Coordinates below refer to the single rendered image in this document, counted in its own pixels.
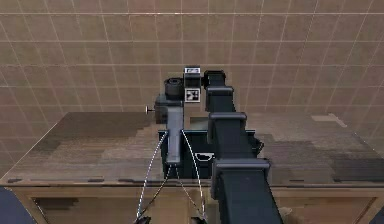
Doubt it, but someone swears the brown wooden table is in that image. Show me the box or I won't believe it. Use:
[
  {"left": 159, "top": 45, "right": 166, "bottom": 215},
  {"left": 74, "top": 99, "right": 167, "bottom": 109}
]
[{"left": 0, "top": 110, "right": 384, "bottom": 224}]

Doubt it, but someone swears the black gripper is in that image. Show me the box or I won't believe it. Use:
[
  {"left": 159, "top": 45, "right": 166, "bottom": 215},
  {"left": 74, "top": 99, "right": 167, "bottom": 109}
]
[{"left": 145, "top": 77, "right": 185, "bottom": 165}]

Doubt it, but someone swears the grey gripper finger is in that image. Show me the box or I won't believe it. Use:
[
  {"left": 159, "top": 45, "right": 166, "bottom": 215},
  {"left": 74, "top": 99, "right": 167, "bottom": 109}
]
[
  {"left": 175, "top": 129, "right": 209, "bottom": 224},
  {"left": 134, "top": 131, "right": 173, "bottom": 224}
]

